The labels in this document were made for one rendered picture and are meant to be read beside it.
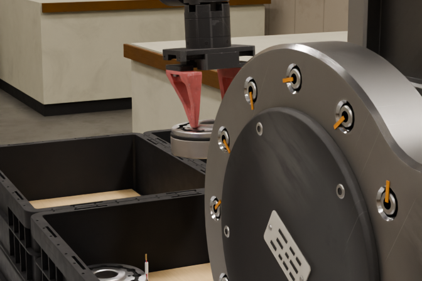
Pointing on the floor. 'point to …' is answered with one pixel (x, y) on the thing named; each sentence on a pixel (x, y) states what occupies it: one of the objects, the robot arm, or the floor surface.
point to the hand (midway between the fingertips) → (211, 119)
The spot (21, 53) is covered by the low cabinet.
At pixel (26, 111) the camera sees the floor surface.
